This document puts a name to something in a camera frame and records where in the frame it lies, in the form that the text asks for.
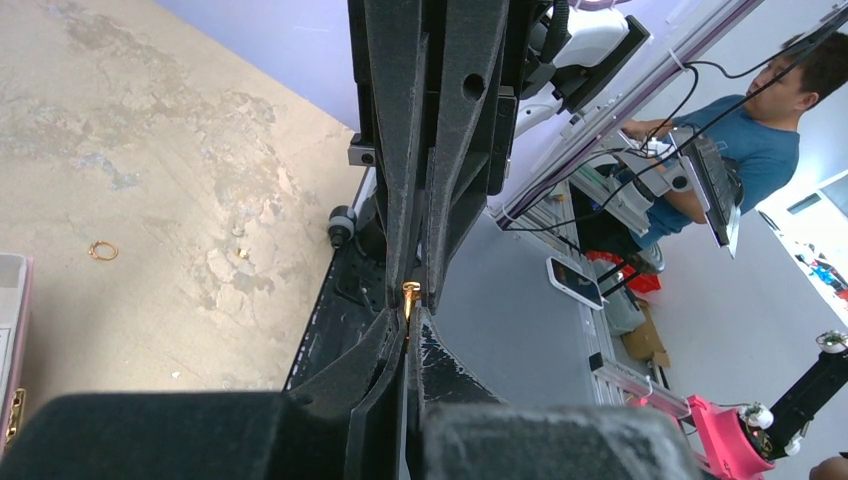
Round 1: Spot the pink robot base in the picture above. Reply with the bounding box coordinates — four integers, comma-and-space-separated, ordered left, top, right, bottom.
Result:
687, 395, 775, 479

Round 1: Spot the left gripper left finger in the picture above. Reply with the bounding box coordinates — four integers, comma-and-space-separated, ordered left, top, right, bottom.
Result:
1, 309, 406, 479

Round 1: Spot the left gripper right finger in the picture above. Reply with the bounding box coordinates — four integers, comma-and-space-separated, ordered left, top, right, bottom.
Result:
405, 307, 702, 479

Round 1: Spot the person in blue shirt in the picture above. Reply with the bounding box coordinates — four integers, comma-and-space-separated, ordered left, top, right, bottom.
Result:
619, 29, 848, 250

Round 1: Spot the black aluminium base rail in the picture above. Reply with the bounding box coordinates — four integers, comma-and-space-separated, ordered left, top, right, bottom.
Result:
284, 167, 418, 405

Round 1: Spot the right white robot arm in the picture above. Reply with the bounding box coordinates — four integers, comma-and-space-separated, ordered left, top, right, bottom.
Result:
348, 1, 649, 311

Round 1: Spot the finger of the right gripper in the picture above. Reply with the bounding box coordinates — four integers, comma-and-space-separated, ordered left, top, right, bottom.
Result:
423, 1, 509, 312
364, 1, 426, 308

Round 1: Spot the smartphone on table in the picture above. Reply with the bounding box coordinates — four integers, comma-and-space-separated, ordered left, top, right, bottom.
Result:
545, 257, 604, 311

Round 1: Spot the pink jewelry box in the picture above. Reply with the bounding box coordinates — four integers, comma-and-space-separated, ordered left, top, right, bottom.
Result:
1, 253, 34, 454

